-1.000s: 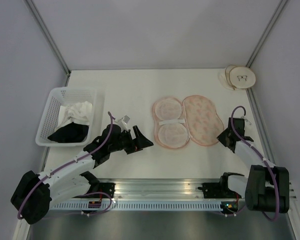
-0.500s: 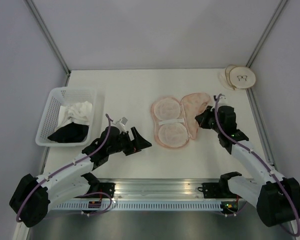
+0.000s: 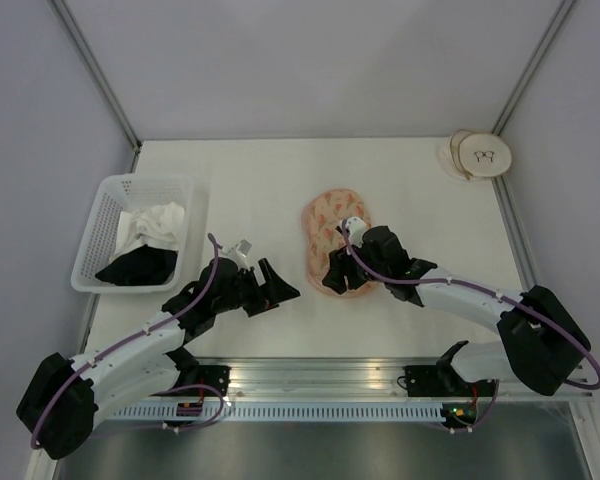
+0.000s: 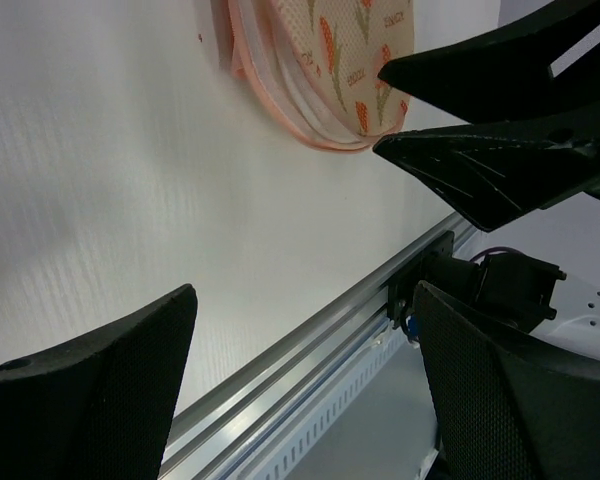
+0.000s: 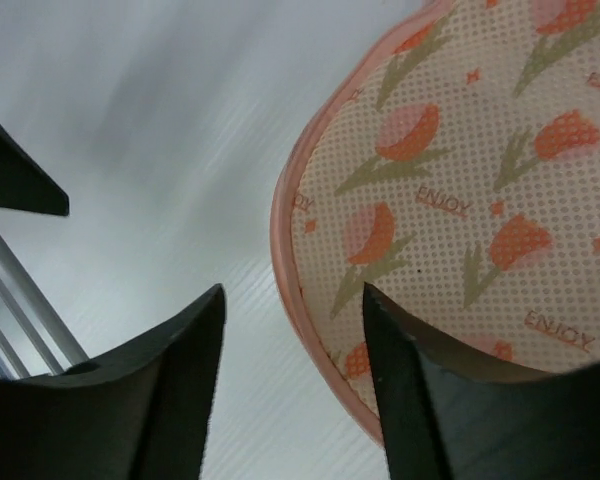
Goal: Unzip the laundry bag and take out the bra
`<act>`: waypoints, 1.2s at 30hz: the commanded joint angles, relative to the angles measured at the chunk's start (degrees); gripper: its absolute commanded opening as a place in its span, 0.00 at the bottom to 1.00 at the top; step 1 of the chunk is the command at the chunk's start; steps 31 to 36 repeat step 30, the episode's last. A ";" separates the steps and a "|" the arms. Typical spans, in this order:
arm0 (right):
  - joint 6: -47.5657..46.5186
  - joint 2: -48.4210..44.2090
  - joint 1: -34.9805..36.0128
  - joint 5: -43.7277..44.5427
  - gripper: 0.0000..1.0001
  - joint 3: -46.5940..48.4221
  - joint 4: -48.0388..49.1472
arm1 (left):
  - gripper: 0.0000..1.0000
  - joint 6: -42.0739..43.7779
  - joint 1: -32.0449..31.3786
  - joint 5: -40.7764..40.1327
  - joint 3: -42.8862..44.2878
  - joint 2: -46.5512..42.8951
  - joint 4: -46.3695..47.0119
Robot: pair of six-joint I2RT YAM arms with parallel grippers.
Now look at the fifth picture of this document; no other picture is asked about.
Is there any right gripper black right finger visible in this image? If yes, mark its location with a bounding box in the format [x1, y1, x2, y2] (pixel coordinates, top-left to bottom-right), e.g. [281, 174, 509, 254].
[363, 285, 600, 479]

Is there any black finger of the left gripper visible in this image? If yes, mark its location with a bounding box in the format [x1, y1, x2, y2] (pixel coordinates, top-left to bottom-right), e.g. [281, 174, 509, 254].
[0, 124, 70, 216]

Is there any aluminium rail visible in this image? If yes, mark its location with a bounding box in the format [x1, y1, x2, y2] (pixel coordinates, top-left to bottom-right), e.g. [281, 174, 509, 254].
[0, 235, 88, 379]

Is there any floral laundry bag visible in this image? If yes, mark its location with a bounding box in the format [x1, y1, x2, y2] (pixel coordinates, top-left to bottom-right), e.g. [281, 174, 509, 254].
[270, 1, 600, 441]

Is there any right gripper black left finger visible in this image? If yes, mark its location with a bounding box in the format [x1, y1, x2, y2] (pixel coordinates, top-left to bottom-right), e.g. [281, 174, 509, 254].
[0, 284, 226, 480]

